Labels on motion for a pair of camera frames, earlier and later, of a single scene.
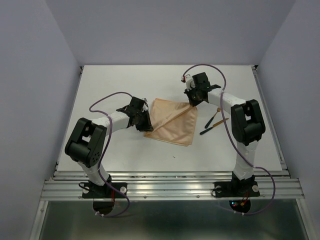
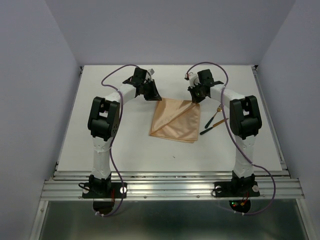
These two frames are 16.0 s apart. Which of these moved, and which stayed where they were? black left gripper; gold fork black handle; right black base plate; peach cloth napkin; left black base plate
Moved: black left gripper; peach cloth napkin
Stayed: left black base plate; gold fork black handle; right black base plate
